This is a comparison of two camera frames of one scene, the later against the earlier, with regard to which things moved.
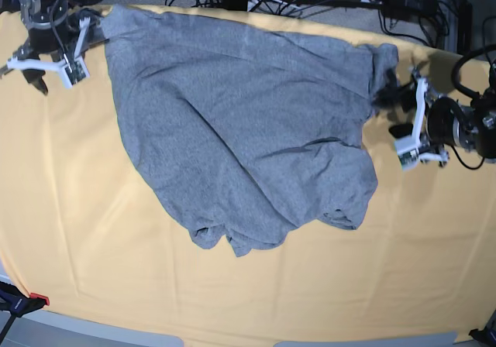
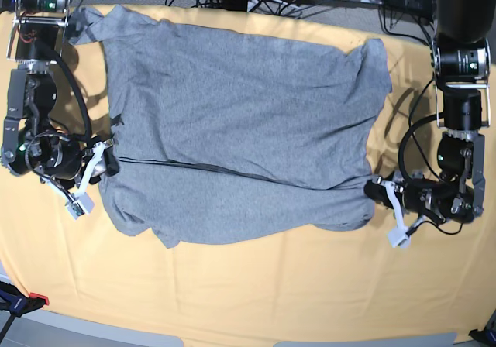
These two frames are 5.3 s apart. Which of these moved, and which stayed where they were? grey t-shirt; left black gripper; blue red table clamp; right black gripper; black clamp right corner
Moved: grey t-shirt; right black gripper; left black gripper
Stayed: black clamp right corner; blue red table clamp
